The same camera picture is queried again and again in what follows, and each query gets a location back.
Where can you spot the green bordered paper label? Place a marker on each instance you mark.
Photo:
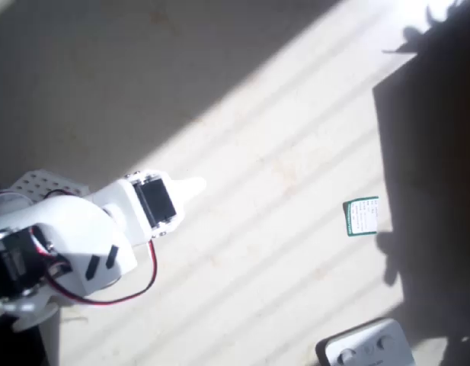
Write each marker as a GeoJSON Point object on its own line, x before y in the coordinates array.
{"type": "Point", "coordinates": [362, 217]}

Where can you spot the white device with round knobs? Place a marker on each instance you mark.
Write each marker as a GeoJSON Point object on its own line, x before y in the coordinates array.
{"type": "Point", "coordinates": [371, 343]}

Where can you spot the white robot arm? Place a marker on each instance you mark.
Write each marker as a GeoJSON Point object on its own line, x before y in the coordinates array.
{"type": "Point", "coordinates": [67, 217]}

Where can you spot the white perforated base plate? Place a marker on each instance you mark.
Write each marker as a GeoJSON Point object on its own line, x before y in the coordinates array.
{"type": "Point", "coordinates": [32, 183]}

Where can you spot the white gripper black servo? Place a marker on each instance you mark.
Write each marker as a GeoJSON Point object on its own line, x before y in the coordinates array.
{"type": "Point", "coordinates": [157, 203]}

